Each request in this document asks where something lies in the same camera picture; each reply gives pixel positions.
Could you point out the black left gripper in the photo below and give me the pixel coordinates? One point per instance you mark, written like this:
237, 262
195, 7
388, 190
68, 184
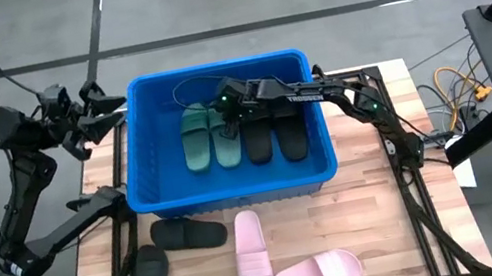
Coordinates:
59, 115

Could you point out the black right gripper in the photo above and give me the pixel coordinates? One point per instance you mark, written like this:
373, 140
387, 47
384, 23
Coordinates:
243, 95

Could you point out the green foam slide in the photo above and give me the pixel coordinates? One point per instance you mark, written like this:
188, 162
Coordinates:
229, 153
196, 139

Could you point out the pink foam slide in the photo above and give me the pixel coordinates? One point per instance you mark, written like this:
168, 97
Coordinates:
318, 272
251, 254

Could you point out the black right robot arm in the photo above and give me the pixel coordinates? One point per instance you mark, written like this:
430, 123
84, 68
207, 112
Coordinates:
314, 93

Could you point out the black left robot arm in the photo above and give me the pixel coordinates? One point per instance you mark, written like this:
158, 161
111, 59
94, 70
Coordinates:
28, 197

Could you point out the blue plastic bin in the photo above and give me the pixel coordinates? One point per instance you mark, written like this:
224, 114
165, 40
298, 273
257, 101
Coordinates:
162, 183

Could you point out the white paper sheet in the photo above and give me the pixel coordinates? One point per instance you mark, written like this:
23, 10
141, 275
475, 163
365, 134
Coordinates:
465, 173

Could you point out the black flat panel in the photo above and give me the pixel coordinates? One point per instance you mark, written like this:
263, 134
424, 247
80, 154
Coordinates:
475, 140

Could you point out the black aluminium frame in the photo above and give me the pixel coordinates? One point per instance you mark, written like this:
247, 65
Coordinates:
372, 74
115, 146

